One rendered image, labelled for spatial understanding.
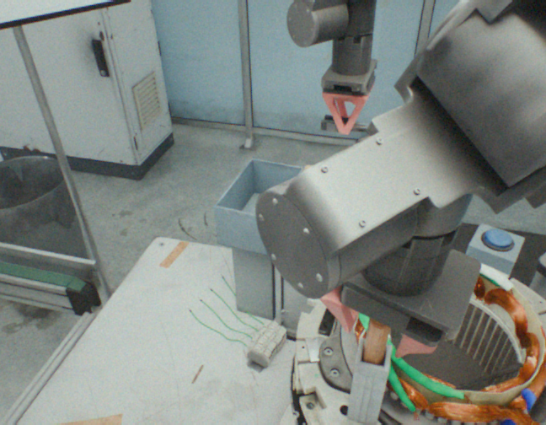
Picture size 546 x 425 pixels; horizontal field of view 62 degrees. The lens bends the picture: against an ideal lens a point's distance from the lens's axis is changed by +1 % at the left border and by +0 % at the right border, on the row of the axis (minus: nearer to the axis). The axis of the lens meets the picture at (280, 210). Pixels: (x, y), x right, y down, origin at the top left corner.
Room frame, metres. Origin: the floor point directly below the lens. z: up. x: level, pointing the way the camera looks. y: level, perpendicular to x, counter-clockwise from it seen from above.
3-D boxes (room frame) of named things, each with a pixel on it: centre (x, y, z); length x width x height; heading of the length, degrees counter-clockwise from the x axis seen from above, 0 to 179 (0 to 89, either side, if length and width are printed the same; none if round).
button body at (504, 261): (0.55, -0.35, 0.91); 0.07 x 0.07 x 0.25; 55
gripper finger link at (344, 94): (0.66, -0.11, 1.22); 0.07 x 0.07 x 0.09; 71
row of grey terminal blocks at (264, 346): (0.53, 0.03, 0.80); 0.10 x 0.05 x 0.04; 149
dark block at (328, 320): (0.34, -0.05, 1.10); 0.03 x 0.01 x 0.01; 159
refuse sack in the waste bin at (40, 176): (1.46, 1.01, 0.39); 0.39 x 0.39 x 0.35
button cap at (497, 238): (0.55, -0.35, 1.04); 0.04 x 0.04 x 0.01
